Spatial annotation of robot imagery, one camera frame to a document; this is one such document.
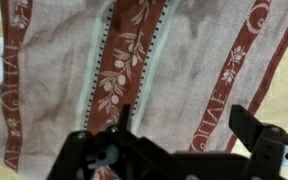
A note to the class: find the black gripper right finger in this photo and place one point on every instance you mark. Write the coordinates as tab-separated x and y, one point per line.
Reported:
270	150

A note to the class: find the red striped woven towel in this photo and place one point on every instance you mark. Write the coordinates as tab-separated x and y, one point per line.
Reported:
184	66

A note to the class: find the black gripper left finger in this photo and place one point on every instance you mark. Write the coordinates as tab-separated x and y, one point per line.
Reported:
117	156

